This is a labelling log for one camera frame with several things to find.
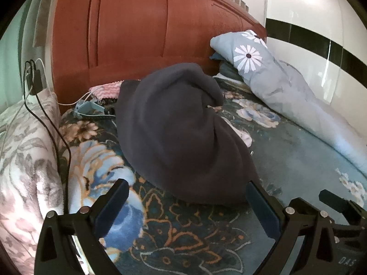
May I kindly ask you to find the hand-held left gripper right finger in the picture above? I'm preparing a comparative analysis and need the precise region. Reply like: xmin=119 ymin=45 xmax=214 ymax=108
xmin=245 ymin=180 xmax=337 ymax=275

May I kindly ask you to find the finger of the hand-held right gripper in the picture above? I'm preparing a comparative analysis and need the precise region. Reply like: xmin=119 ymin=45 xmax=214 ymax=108
xmin=319 ymin=190 xmax=363 ymax=230

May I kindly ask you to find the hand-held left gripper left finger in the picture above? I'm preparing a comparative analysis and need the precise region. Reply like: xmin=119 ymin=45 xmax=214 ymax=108
xmin=34 ymin=178 xmax=130 ymax=275

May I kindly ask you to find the dark grey garment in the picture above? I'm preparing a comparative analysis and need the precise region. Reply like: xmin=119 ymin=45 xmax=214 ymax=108
xmin=115 ymin=62 xmax=260 ymax=206

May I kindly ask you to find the teal floral bed blanket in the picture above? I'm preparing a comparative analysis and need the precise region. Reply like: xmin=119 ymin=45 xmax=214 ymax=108
xmin=56 ymin=74 xmax=367 ymax=275

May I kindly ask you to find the grey floral pillow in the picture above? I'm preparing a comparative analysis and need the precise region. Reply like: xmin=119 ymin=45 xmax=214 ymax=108
xmin=0 ymin=89 xmax=71 ymax=270

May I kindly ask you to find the pink striped cloth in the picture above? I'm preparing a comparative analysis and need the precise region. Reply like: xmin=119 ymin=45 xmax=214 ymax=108
xmin=89 ymin=81 xmax=127 ymax=102

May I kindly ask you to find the light blue daisy quilt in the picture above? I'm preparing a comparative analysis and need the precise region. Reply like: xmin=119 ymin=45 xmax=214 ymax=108
xmin=210 ymin=29 xmax=367 ymax=161

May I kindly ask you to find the black charger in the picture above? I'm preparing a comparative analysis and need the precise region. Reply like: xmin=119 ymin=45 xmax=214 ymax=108
xmin=25 ymin=60 xmax=43 ymax=95

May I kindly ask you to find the dark teal pillow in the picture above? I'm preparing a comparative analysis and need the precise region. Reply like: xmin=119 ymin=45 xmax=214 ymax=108
xmin=212 ymin=53 xmax=244 ymax=82

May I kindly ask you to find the red padded headboard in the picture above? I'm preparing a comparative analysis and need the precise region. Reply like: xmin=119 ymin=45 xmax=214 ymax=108
xmin=53 ymin=0 xmax=267 ymax=106

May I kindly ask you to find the white wardrobe with black stripe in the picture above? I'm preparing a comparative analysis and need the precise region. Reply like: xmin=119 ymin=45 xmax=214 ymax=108
xmin=265 ymin=0 xmax=367 ymax=132

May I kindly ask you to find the black cable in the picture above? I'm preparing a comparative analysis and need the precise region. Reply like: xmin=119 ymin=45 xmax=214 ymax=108
xmin=24 ymin=60 xmax=72 ymax=215

